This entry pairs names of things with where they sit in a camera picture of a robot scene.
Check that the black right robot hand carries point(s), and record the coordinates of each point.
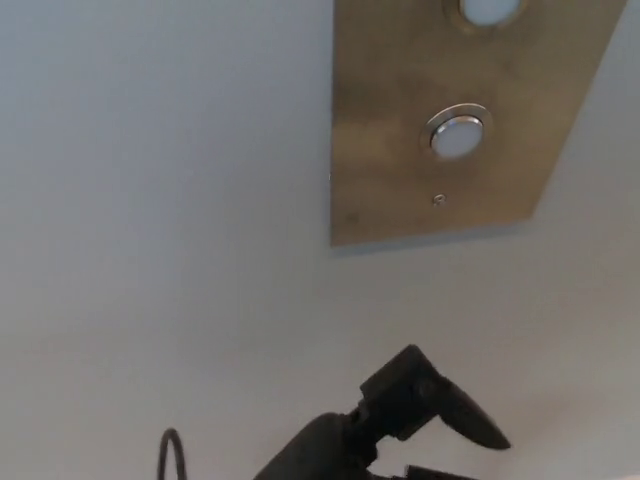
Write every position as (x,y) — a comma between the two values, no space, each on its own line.
(395,395)

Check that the round white down button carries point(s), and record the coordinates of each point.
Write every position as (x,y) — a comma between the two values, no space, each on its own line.
(456,137)

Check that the brushed metal elevator call panel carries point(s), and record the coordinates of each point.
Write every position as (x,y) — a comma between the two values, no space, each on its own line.
(380,150)

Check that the small silver panel screw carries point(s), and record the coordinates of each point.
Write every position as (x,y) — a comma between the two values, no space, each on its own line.
(439,200)

